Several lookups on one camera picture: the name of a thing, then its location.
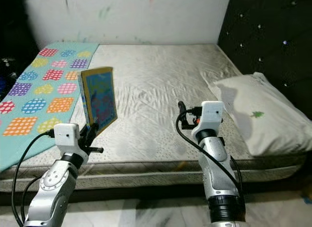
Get small blue floor object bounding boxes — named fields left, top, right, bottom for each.
left=303, top=190, right=312, bottom=206

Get white pillow with green tree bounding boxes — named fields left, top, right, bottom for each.
left=207, top=72, right=306, bottom=157

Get white quilted mattress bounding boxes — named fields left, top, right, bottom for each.
left=0, top=44, right=309, bottom=194

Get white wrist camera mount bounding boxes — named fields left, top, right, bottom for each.
left=198, top=100, right=225, bottom=131
left=53, top=123, right=82, bottom=155

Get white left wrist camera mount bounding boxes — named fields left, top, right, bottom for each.
left=53, top=123, right=82, bottom=155

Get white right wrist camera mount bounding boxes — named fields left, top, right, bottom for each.
left=198, top=100, right=225, bottom=131

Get teal blanket with dotted shapes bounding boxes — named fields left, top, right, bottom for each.
left=0, top=42, right=100, bottom=172

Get black tufted headboard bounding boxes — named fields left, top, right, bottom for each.
left=217, top=0, right=312, bottom=102

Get blue children's picture book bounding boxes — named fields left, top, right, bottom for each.
left=79, top=66, right=118, bottom=137

